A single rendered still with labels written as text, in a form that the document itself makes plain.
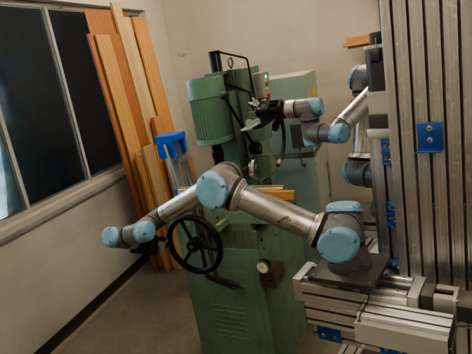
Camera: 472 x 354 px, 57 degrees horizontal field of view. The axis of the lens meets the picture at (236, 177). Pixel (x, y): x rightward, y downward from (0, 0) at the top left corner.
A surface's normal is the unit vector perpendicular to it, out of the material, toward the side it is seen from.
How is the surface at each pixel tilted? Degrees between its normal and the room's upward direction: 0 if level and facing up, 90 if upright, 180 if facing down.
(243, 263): 90
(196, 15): 90
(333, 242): 93
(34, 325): 90
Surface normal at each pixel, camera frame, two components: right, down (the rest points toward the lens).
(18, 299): 0.94, -0.07
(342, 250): -0.22, 0.34
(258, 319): -0.44, 0.30
